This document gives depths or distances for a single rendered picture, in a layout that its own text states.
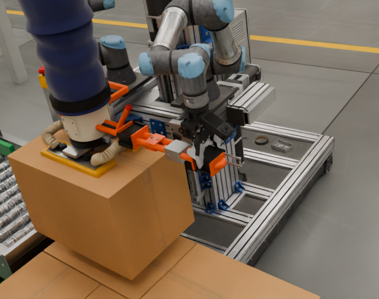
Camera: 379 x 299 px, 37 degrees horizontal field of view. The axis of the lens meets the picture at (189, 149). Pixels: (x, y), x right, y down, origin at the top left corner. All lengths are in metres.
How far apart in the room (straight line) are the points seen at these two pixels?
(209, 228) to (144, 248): 0.93
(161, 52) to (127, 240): 0.73
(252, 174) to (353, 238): 0.69
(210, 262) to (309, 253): 0.92
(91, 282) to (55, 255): 0.27
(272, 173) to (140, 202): 1.47
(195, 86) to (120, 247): 0.74
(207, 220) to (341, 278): 0.76
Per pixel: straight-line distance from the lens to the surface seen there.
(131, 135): 1.98
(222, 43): 2.26
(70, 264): 2.58
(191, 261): 2.43
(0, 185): 3.27
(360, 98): 4.63
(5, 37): 5.78
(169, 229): 2.29
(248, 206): 3.19
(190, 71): 1.64
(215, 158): 1.78
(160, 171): 2.14
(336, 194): 3.59
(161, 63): 1.76
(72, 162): 2.18
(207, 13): 2.07
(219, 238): 3.02
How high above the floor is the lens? 2.20
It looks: 32 degrees down
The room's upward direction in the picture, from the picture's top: 10 degrees counter-clockwise
